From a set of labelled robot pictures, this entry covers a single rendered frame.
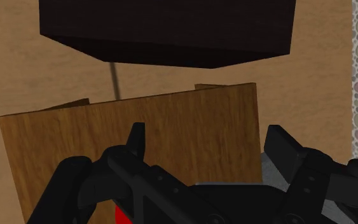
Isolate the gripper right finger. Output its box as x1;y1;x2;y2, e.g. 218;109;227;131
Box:
263;124;358;224

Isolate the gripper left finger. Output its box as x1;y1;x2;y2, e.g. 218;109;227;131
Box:
26;122;226;224

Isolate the red object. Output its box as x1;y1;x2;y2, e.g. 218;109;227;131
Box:
114;203;135;224

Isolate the brown wooden cabinet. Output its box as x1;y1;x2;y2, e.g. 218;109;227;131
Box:
0;81;263;224

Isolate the dark robot stand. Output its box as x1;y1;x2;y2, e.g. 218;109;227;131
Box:
38;0;297;69

